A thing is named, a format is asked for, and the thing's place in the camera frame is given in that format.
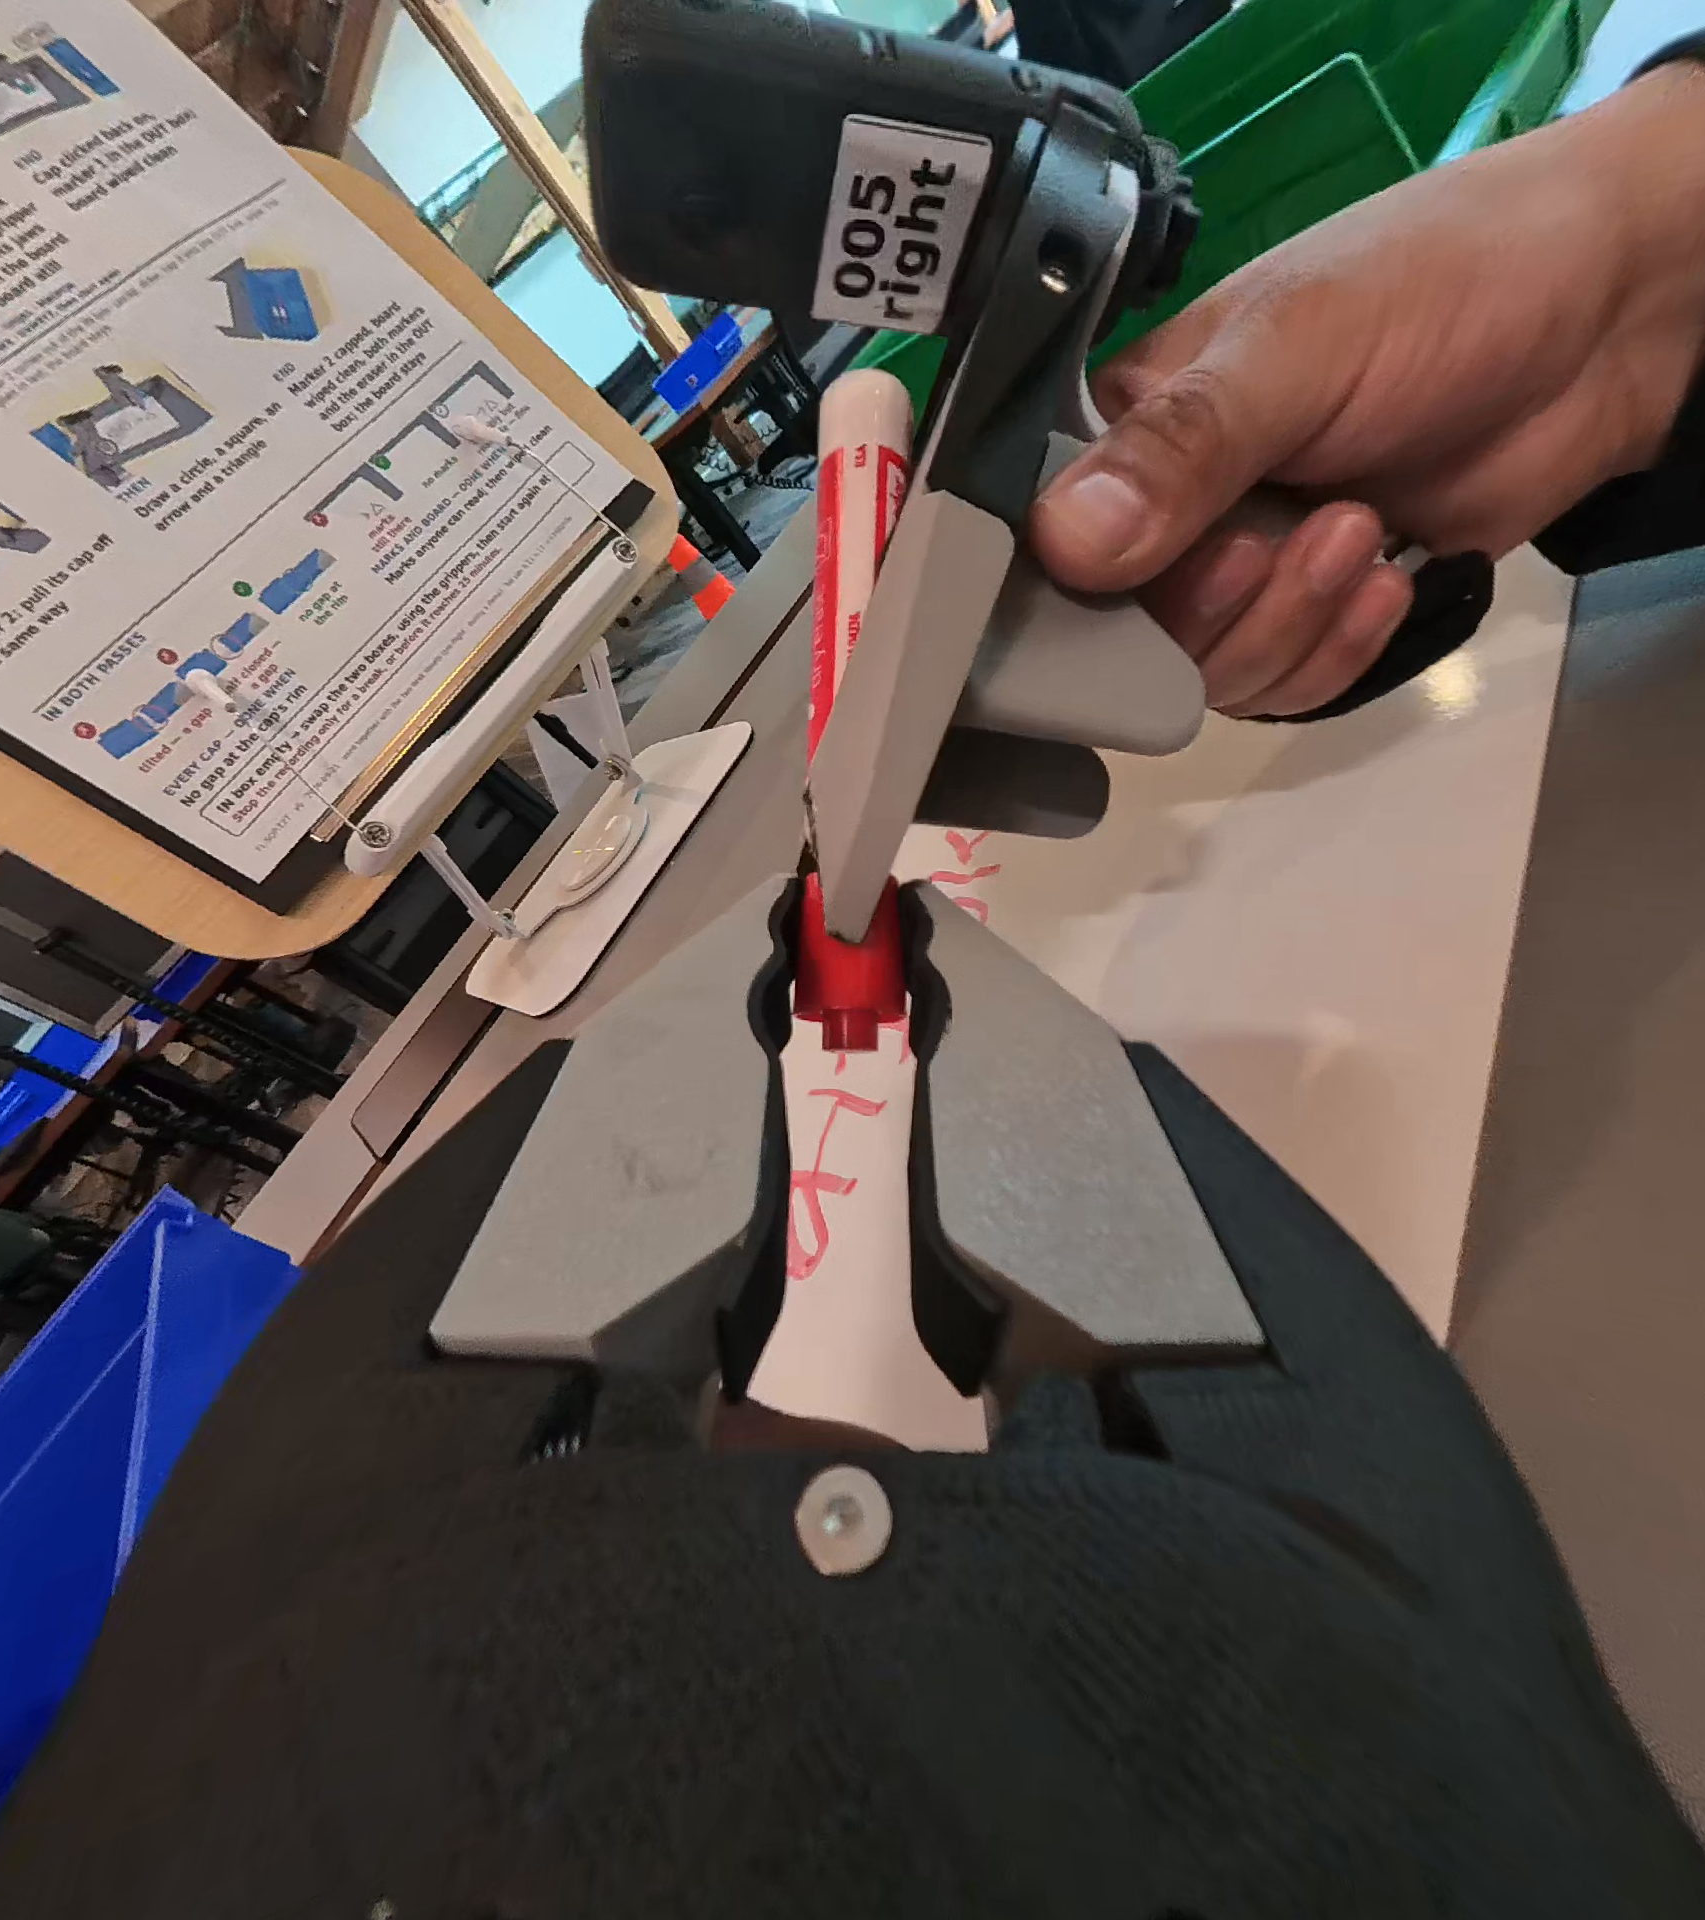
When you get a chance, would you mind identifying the green plastic bin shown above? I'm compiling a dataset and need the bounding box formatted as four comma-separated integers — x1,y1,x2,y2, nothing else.
845,0,1619,378

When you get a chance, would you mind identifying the printed instruction sheet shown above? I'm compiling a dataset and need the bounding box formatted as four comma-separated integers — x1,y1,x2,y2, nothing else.
0,0,638,918

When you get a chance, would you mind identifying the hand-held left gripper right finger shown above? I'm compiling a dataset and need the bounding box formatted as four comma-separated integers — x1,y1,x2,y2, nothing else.
894,875,1268,1400

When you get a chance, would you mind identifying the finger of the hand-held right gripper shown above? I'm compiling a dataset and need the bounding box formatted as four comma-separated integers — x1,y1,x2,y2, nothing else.
800,492,1019,944

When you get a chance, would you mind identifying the red marker cap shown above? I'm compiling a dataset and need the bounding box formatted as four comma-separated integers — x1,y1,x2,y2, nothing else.
792,875,915,1051

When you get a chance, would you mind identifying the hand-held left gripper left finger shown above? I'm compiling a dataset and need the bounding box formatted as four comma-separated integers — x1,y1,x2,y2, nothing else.
426,873,800,1403

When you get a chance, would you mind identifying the white whiteboard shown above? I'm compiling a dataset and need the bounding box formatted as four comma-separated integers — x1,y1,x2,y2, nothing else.
755,561,1577,1449

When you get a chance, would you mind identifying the person's right hand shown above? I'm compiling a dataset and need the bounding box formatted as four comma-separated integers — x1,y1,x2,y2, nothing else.
1027,59,1705,722

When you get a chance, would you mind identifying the blue plastic bin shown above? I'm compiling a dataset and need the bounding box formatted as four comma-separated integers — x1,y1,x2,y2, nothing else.
0,1184,306,1920

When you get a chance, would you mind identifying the red and white marker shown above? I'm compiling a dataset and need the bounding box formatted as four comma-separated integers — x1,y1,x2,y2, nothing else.
799,369,921,842

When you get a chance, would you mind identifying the small blue bin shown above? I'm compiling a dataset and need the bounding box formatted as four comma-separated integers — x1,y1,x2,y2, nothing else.
653,311,742,415

